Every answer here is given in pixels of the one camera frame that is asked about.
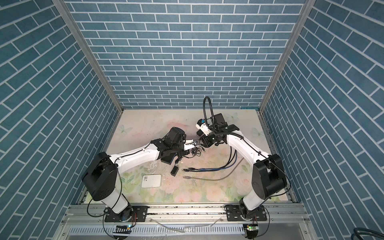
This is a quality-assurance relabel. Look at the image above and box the black network switch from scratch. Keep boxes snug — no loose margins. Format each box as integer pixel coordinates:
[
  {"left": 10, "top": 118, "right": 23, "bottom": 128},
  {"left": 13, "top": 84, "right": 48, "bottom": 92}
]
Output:
[{"left": 161, "top": 153, "right": 179, "bottom": 165}]

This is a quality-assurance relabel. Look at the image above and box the black power adapter with cable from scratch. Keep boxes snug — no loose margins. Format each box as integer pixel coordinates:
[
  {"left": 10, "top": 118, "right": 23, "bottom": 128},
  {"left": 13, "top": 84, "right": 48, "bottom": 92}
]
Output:
[{"left": 170, "top": 143, "right": 208, "bottom": 177}]

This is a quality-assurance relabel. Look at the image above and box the blue ethernet cable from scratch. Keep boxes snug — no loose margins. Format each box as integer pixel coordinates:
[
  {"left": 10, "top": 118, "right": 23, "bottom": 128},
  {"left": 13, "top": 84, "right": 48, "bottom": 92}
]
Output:
[{"left": 188, "top": 149, "right": 238, "bottom": 172}]

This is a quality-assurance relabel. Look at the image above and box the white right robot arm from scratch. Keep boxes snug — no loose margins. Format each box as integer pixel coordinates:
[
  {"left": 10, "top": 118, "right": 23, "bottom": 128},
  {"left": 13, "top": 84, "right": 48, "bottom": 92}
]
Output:
[{"left": 196, "top": 114, "right": 288, "bottom": 213}]

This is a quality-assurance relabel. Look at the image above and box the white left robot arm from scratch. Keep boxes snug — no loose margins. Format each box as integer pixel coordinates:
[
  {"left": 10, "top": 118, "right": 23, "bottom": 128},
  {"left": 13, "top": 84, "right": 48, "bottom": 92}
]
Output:
[{"left": 82, "top": 127, "right": 196, "bottom": 214}]

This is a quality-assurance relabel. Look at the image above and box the white flat box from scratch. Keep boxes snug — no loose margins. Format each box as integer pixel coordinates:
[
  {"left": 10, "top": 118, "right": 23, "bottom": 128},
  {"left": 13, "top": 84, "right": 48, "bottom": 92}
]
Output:
[{"left": 141, "top": 174, "right": 162, "bottom": 189}]

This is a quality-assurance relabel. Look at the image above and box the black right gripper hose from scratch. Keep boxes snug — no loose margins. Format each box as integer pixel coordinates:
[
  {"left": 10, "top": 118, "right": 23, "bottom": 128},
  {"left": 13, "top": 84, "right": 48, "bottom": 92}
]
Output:
[{"left": 202, "top": 96, "right": 216, "bottom": 127}]

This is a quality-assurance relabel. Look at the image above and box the grey ethernet cable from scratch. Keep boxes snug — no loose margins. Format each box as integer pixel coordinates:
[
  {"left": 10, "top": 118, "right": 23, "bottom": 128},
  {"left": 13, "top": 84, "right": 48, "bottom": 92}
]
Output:
[{"left": 182, "top": 157, "right": 244, "bottom": 182}]

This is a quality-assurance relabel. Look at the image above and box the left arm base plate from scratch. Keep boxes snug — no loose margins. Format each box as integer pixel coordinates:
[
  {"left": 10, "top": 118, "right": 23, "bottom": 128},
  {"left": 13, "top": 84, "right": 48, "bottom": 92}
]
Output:
[{"left": 104, "top": 206, "right": 149, "bottom": 224}]

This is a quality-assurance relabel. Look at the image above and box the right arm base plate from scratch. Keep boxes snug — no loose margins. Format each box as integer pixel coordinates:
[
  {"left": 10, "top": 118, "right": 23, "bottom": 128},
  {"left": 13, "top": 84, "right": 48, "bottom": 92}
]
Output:
[{"left": 224, "top": 205, "right": 267, "bottom": 222}]

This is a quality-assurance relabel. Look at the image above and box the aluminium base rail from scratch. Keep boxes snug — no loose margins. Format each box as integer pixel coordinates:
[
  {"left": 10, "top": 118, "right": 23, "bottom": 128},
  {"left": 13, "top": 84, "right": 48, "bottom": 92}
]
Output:
[{"left": 54, "top": 202, "right": 316, "bottom": 240}]

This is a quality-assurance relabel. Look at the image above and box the aluminium corner post right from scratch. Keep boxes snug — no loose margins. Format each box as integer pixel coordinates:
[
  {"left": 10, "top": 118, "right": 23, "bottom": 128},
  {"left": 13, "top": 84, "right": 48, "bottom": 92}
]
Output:
[{"left": 259, "top": 0, "right": 316, "bottom": 113}]

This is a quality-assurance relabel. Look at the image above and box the aluminium corner post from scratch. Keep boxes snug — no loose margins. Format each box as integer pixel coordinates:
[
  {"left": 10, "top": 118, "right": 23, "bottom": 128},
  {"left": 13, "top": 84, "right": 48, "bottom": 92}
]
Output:
[
  {"left": 52, "top": 0, "right": 124, "bottom": 114},
  {"left": 259, "top": 0, "right": 316, "bottom": 113}
]

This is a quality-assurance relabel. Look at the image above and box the black cable bottom right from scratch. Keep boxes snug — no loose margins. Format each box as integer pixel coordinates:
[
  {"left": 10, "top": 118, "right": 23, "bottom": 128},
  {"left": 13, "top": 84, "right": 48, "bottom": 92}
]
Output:
[{"left": 350, "top": 227, "right": 384, "bottom": 240}]

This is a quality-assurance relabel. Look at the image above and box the aluminium corner post left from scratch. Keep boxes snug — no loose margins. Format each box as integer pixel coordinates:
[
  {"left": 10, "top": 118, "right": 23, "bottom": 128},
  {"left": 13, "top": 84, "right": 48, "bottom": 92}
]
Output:
[{"left": 52, "top": 0, "right": 124, "bottom": 114}]

